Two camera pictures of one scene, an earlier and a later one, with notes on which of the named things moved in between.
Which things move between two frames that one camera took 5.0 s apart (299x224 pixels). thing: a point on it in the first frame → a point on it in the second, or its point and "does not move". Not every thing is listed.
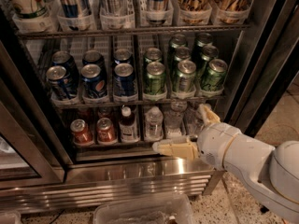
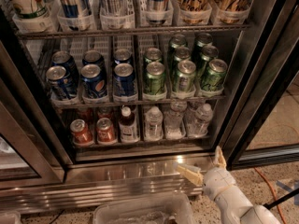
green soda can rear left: [153, 54] does not move
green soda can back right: [203, 39] does not move
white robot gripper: [215, 143] → [219, 181]
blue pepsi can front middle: [93, 81] does not move
